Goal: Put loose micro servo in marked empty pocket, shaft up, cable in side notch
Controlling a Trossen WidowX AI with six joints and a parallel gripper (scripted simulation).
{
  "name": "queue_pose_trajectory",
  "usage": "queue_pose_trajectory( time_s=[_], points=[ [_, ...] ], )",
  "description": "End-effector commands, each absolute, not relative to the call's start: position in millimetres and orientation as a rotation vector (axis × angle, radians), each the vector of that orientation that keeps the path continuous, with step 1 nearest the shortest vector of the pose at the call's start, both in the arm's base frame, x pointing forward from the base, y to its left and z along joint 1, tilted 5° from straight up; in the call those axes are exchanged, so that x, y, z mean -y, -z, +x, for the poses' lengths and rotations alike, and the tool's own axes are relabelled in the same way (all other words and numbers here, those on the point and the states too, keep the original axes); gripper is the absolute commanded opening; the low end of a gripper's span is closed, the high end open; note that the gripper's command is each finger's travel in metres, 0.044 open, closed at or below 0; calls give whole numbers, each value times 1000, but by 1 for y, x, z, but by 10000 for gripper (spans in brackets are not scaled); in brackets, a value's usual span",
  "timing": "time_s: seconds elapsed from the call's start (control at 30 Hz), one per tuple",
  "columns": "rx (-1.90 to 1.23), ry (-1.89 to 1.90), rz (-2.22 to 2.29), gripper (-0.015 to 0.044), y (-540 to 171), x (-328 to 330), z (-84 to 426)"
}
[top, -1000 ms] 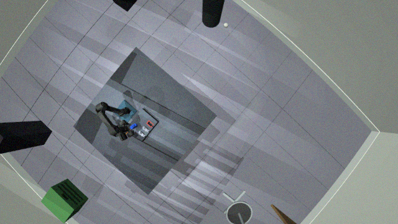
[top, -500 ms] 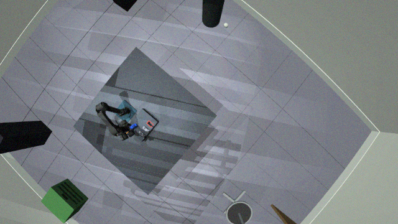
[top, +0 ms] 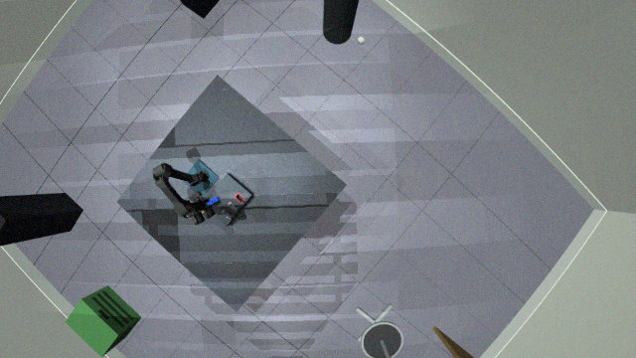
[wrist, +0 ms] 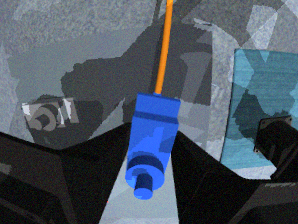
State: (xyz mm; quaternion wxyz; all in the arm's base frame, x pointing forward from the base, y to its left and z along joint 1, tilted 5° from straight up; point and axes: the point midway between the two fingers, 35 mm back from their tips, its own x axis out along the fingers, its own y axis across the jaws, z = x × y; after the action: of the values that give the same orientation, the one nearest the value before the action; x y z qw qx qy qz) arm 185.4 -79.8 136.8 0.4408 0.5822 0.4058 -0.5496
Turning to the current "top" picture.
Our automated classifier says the blue micro servo with orange cable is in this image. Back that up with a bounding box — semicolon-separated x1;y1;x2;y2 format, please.
207;197;220;206

